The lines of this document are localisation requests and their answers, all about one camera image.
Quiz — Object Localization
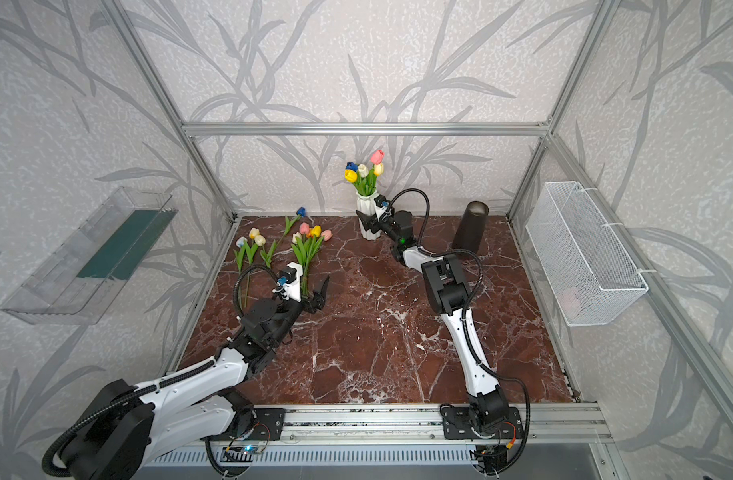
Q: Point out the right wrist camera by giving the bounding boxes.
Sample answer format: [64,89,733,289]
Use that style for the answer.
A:
[374,194,392,221]

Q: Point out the bright yellow tulip flower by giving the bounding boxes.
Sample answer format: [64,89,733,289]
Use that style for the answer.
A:
[344,169,367,196]

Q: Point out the pink tulip flower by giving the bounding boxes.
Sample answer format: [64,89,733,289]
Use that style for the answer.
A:
[367,150,384,194]

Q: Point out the white wire mesh basket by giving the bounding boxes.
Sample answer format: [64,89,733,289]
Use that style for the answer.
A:
[526,181,648,327]

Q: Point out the light blue tulip flower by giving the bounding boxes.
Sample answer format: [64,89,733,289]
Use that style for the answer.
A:
[232,237,248,311]

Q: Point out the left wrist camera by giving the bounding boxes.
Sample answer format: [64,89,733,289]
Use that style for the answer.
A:
[274,262,302,302]

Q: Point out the white orange tulip flower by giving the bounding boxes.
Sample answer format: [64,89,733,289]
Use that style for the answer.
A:
[244,227,260,264]

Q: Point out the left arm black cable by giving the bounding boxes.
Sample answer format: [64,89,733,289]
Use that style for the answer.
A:
[40,263,280,479]

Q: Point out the black cylindrical vase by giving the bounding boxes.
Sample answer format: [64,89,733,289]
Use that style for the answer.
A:
[450,201,489,254]

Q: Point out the aluminium frame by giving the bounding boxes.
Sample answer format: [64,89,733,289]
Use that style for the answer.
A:
[102,1,733,432]

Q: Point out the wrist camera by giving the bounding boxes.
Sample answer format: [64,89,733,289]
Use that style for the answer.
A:
[374,194,392,221]
[274,262,302,302]

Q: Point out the tulip bouquet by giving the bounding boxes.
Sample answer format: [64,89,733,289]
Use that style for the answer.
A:
[292,222,332,297]

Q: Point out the white ribbed ceramic vase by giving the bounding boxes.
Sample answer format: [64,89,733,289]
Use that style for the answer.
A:
[356,190,384,242]

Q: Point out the clear plastic wall tray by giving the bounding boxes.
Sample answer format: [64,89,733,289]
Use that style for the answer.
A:
[0,187,178,325]

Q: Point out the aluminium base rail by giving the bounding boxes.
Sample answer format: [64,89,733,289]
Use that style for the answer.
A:
[107,403,613,448]

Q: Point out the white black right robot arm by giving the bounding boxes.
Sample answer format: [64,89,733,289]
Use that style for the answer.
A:
[356,207,509,438]

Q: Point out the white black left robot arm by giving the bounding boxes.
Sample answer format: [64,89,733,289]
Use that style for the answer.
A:
[42,269,328,479]

